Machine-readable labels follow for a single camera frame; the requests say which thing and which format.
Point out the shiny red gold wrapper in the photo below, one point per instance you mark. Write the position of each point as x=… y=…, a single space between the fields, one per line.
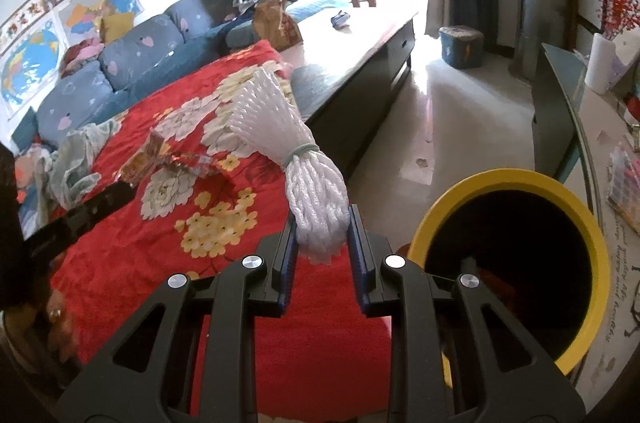
x=150 y=155

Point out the world map poster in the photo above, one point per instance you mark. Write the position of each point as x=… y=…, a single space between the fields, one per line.
x=32 y=68

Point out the country map poster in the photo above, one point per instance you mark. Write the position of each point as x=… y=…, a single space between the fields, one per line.
x=95 y=8

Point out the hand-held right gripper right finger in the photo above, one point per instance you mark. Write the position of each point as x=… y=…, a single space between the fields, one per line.
x=357 y=263

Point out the person's left hand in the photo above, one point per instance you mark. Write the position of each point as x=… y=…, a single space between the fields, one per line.
x=57 y=315

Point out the red berry branches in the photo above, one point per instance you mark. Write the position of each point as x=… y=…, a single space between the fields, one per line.
x=620 y=10

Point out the yellow pillow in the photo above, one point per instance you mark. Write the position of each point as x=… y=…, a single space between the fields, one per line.
x=117 y=27

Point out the pink clothes pile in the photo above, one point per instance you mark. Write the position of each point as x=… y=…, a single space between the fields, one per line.
x=82 y=55

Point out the small blue gadget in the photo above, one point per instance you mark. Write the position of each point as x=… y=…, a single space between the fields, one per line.
x=340 y=19

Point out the yellow rimmed trash bin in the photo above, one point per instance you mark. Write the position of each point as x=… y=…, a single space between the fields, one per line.
x=595 y=243

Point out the clear box of colourful items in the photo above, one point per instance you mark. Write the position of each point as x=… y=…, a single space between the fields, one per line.
x=625 y=178

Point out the red floral blanket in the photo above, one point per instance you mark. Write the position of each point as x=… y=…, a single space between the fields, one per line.
x=320 y=343

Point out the blue quilted mat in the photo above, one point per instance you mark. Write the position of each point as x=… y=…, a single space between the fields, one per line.
x=315 y=7

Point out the colourful clothes pile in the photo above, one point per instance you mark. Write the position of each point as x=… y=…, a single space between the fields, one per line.
x=32 y=173

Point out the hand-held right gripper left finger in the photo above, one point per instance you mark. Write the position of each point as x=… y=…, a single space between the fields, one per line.
x=287 y=263

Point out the blue round stool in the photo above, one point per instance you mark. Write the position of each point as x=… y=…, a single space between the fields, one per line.
x=461 y=48

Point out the blue patterned sofa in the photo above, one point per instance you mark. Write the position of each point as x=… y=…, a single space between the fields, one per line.
x=140 y=53

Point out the pale green cloth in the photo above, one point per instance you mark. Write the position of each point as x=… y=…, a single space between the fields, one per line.
x=80 y=163

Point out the dark coffee table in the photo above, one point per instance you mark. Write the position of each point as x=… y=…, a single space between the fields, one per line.
x=360 y=48

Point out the glass top side cabinet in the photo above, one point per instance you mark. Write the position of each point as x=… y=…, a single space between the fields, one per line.
x=552 y=113

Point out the white paper towel roll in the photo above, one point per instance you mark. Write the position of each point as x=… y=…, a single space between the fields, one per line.
x=598 y=65

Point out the brown paper bag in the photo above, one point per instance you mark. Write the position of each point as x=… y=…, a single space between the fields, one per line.
x=277 y=23

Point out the white foam fruit net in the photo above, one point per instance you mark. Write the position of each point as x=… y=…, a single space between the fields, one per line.
x=315 y=188

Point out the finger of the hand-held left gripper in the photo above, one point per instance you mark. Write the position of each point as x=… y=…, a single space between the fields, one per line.
x=85 y=210

